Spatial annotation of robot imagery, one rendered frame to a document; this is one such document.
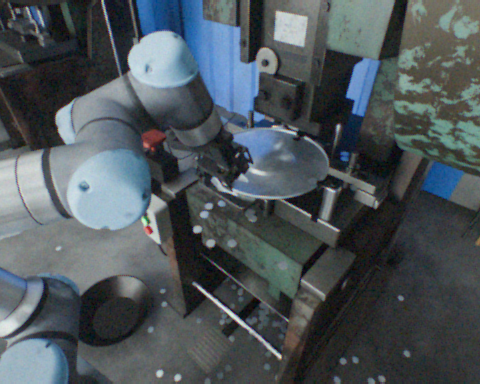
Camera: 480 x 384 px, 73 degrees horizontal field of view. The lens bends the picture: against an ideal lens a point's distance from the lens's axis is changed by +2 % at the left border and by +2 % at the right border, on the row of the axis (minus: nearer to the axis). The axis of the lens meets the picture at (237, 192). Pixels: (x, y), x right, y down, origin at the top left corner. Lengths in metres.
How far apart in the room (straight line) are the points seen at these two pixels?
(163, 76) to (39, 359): 0.50
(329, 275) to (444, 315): 0.94
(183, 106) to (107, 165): 0.16
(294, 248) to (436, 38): 0.57
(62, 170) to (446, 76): 0.34
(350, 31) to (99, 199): 0.45
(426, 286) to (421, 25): 1.46
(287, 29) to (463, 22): 0.46
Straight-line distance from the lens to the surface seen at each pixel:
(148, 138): 0.95
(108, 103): 0.43
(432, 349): 1.53
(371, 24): 0.58
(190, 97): 0.44
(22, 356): 0.70
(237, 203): 0.67
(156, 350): 1.38
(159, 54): 0.42
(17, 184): 0.35
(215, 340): 1.18
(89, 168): 0.32
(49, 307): 0.73
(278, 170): 0.75
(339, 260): 0.78
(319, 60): 0.64
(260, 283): 1.11
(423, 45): 0.31
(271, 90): 0.73
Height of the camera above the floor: 1.24
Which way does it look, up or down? 41 degrees down
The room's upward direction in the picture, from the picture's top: straight up
